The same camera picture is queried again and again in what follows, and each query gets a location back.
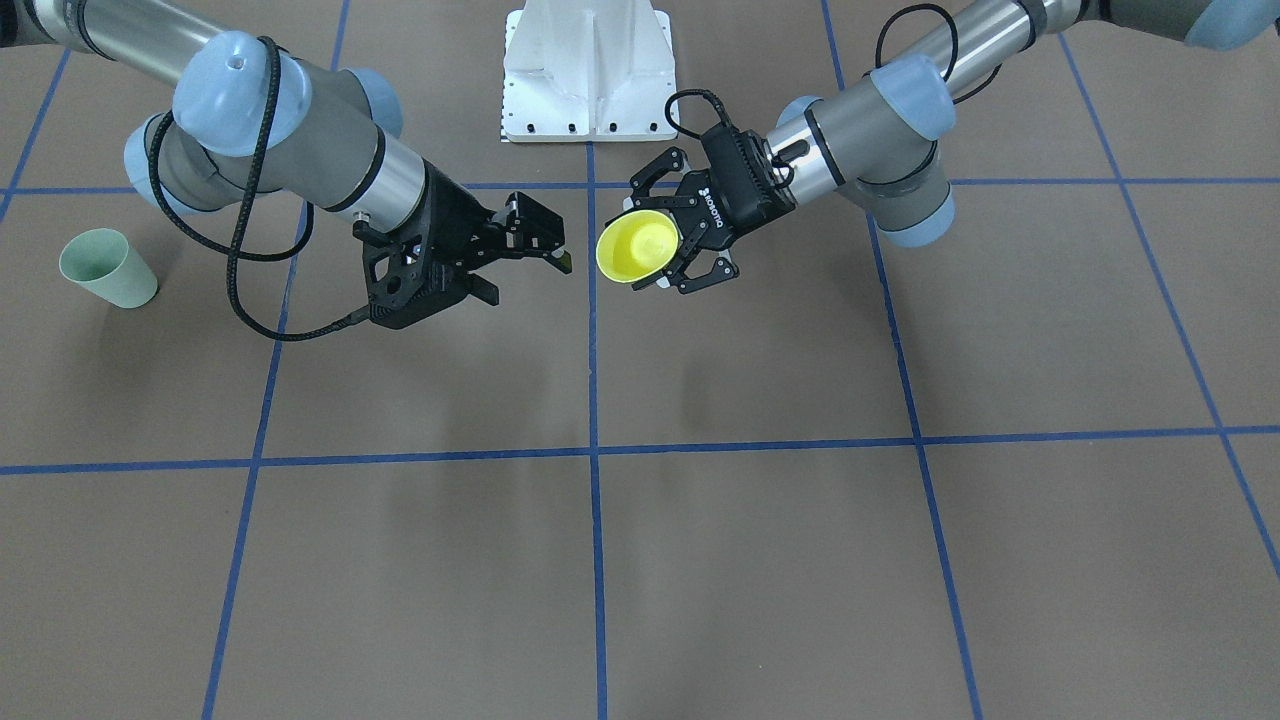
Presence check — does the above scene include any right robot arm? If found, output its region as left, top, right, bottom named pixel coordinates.
left=3, top=1, right=572, bottom=342

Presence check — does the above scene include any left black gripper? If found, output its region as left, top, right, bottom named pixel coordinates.
left=628, top=128, right=797, bottom=295

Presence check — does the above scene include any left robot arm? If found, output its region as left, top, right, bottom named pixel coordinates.
left=595, top=1, right=1277, bottom=293

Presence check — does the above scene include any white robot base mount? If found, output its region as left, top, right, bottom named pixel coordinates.
left=500, top=1, right=677, bottom=143

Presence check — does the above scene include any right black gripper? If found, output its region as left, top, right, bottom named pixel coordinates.
left=352, top=165, right=573, bottom=331

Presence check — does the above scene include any yellow cup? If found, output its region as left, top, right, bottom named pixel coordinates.
left=595, top=209, right=681, bottom=284

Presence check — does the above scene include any green cup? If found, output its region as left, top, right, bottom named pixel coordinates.
left=58, top=228, right=159, bottom=309

